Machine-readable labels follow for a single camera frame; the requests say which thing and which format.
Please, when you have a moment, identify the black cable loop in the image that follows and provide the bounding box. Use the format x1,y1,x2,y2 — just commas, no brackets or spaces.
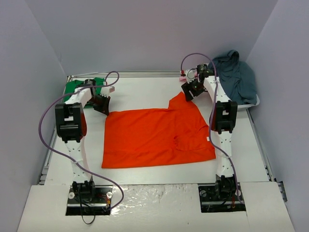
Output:
80,207,97,225

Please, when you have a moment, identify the orange t-shirt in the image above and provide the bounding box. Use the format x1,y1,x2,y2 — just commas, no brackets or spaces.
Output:
101,92,215,169

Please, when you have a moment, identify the green folded t-shirt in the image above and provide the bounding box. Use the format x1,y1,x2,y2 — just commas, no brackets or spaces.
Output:
62,77,107,108

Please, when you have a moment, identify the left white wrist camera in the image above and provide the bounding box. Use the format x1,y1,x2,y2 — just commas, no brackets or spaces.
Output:
100,86,115,97

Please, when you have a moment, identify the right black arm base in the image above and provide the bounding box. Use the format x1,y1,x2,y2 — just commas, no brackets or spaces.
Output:
198,184,246,213

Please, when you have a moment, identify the blue-grey t-shirt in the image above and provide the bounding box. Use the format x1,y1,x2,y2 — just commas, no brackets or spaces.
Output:
208,50,257,105

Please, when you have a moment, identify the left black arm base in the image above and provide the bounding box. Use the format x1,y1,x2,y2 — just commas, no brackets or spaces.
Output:
66,186,113,216

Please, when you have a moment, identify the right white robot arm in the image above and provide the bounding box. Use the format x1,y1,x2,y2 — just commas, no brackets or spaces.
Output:
180,64,238,200

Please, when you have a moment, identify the white plastic basket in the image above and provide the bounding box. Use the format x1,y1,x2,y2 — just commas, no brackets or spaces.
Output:
238,95,260,111

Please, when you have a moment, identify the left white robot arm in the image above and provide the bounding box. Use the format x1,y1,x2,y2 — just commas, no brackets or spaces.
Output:
55,79,111,202

